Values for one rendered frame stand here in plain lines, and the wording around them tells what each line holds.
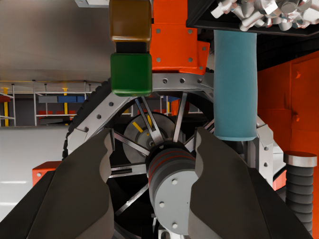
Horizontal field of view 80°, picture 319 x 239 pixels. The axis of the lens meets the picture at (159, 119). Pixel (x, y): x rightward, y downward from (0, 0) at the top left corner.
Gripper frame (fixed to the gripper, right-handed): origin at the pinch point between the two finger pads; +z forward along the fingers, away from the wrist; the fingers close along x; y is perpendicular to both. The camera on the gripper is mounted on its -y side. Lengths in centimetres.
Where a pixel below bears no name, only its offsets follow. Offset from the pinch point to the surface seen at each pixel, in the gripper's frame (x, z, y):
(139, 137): -11, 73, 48
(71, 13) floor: -59, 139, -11
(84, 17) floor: -53, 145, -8
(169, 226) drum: 1.7, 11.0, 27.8
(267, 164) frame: 30, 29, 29
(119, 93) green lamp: -3.4, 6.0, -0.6
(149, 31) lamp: -0.5, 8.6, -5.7
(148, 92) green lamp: -0.7, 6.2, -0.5
